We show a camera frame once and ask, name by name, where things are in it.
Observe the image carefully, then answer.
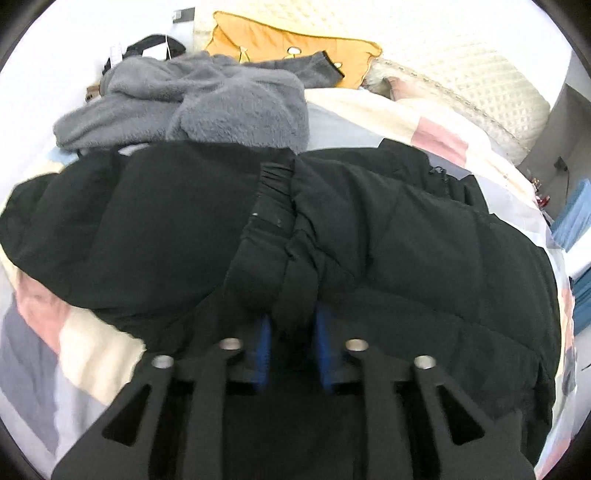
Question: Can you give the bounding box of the pink checkered pillow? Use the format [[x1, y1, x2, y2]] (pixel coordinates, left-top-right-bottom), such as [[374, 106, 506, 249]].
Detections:
[[361, 60, 445, 102]]

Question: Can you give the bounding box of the cream quilted headboard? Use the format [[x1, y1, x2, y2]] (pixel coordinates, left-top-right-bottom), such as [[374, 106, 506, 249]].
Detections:
[[193, 0, 552, 163]]

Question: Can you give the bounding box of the blue towel on chair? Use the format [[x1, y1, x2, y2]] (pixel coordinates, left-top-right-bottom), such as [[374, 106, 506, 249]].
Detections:
[[551, 178, 591, 251]]

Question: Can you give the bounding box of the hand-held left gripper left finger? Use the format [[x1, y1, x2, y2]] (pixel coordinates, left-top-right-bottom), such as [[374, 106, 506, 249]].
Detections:
[[51, 313, 273, 480]]

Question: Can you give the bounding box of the yellow pillow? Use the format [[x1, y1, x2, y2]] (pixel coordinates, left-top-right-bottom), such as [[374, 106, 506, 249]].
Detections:
[[203, 10, 383, 90]]

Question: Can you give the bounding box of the black puffer jacket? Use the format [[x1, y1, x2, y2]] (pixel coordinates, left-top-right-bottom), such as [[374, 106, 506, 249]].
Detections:
[[0, 137, 563, 480]]

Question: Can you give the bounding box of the black bag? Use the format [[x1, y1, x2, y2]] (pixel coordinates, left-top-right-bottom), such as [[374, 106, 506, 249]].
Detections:
[[103, 34, 188, 75]]

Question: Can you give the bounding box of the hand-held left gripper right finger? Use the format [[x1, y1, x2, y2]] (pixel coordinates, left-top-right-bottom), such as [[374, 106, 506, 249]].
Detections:
[[314, 305, 539, 480]]

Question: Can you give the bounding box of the grey fleece robe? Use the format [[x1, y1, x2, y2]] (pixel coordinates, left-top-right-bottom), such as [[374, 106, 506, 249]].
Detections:
[[53, 50, 347, 154]]

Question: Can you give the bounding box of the group of cosmetic bottles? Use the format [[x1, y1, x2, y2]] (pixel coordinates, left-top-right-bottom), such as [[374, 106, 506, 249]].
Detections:
[[530, 176, 553, 209]]

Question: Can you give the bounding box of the grey wardrobe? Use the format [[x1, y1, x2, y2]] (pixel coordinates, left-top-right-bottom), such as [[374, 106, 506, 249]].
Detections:
[[516, 50, 591, 217]]

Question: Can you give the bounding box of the pastel checkered bed sheet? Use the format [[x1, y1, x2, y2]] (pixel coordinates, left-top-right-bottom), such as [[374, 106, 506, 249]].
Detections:
[[0, 85, 579, 477]]

